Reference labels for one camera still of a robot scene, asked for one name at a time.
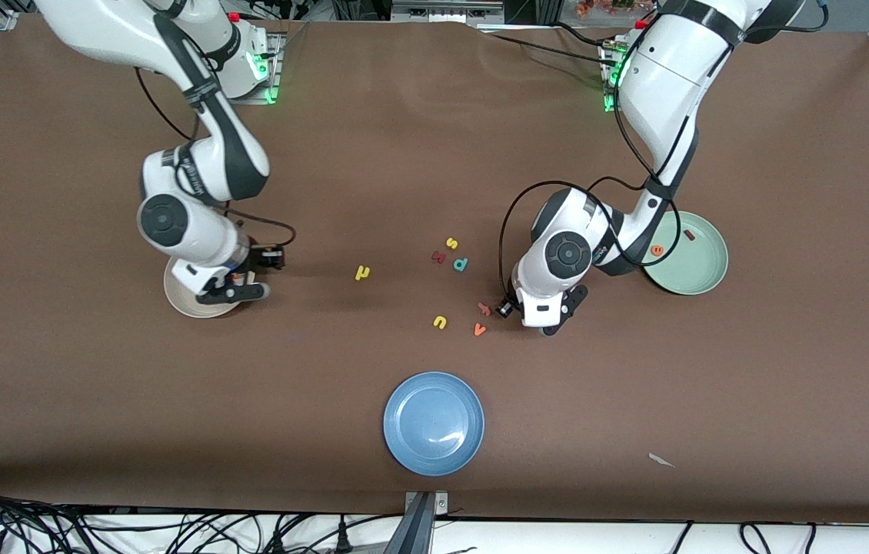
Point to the brown paper table cover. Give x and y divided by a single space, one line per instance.
373 169

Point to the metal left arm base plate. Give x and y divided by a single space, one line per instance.
608 100

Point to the black power plug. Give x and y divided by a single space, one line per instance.
278 545
343 538

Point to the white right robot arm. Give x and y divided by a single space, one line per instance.
196 231

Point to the grey metal box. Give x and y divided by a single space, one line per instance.
446 9

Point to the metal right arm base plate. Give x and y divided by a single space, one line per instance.
273 85

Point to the beige brown plate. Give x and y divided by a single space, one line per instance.
181 296

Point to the teal letter p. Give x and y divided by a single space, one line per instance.
466 263

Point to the metal camera stand post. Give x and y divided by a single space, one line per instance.
423 504

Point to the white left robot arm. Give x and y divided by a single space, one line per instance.
665 77

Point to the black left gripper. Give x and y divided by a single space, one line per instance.
506 309

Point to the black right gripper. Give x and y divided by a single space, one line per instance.
260 257

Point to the white paper scrap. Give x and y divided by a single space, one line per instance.
659 459

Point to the colourful floral object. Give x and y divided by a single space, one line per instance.
604 6

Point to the green plate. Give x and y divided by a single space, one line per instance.
700 265

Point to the yellow letter h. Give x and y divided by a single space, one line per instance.
361 271

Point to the blue plate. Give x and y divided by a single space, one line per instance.
434 423

